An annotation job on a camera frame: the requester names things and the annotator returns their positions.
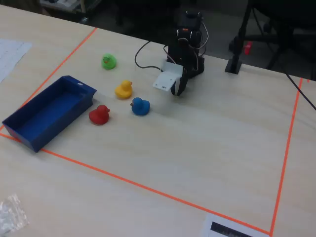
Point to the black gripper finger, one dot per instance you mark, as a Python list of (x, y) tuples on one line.
[(182, 84), (173, 89)]

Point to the blue rubber duck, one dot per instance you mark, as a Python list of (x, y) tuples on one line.
[(140, 106)]

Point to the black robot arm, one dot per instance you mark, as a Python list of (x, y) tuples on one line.
[(185, 48)]

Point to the yellow rubber duck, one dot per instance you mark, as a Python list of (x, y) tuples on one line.
[(124, 90)]

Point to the green rubber duck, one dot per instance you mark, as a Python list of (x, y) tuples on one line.
[(108, 61)]

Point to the red rubber duck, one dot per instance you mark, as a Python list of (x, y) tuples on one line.
[(99, 115)]

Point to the blue plastic box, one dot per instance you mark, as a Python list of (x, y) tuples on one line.
[(47, 114)]

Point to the black clamp stand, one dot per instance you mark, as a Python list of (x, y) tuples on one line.
[(237, 44)]

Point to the orange tape strip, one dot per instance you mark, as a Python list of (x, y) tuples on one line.
[(138, 184), (74, 49), (287, 148)]

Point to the black office chair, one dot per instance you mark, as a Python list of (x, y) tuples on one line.
[(284, 22)]

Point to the paper with black print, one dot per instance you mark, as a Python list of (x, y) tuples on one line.
[(229, 228)]

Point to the white paper sheet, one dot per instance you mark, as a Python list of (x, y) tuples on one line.
[(10, 55)]

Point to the clear plastic bag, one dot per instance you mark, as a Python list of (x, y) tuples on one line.
[(11, 214)]

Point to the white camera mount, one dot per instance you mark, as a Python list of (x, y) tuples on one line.
[(168, 77)]

